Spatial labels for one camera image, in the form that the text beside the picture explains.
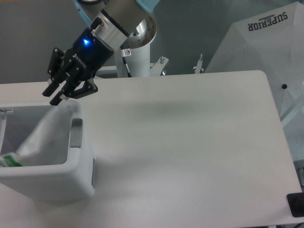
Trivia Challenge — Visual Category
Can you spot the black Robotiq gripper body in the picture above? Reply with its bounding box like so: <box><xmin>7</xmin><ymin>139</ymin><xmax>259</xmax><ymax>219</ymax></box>
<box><xmin>61</xmin><ymin>28</ymin><xmax>114</xmax><ymax>89</ymax></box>

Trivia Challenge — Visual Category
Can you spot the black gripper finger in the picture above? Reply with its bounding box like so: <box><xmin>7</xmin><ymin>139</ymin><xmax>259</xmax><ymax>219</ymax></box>
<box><xmin>42</xmin><ymin>47</ymin><xmax>66</xmax><ymax>97</ymax></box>
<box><xmin>49</xmin><ymin>78</ymin><xmax>98</xmax><ymax>106</ymax></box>

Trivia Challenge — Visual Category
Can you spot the white green plastic bag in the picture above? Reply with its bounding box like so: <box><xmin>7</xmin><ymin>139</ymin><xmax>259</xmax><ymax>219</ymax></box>
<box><xmin>0</xmin><ymin>101</ymin><xmax>79</xmax><ymax>167</ymax></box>

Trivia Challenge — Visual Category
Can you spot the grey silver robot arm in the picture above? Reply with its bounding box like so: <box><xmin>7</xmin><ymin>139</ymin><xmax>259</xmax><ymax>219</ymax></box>
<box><xmin>42</xmin><ymin>0</ymin><xmax>158</xmax><ymax>105</ymax></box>

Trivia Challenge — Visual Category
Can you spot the white plastic trash can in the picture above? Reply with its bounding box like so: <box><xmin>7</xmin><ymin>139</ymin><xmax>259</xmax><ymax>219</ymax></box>
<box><xmin>0</xmin><ymin>100</ymin><xmax>95</xmax><ymax>201</ymax></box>

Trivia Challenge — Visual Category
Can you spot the white Superior umbrella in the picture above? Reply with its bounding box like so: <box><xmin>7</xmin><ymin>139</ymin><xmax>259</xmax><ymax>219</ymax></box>
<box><xmin>206</xmin><ymin>2</ymin><xmax>304</xmax><ymax>161</ymax></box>

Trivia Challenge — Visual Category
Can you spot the black device at table edge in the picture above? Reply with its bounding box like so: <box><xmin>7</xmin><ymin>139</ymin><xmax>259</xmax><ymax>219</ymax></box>
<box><xmin>286</xmin><ymin>192</ymin><xmax>304</xmax><ymax>218</ymax></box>

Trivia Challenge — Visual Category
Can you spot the black cable on pedestal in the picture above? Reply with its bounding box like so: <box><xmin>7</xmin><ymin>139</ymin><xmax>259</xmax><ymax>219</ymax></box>
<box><xmin>121</xmin><ymin>48</ymin><xmax>133</xmax><ymax>78</ymax></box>

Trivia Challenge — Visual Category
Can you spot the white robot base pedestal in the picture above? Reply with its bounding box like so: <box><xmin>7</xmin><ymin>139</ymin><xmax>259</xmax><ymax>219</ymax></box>
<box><xmin>114</xmin><ymin>39</ymin><xmax>154</xmax><ymax>78</ymax></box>

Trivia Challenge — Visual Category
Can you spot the white metal base frame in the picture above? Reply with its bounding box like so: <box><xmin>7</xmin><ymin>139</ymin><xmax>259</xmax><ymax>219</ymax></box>
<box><xmin>95</xmin><ymin>53</ymin><xmax>205</xmax><ymax>79</ymax></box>

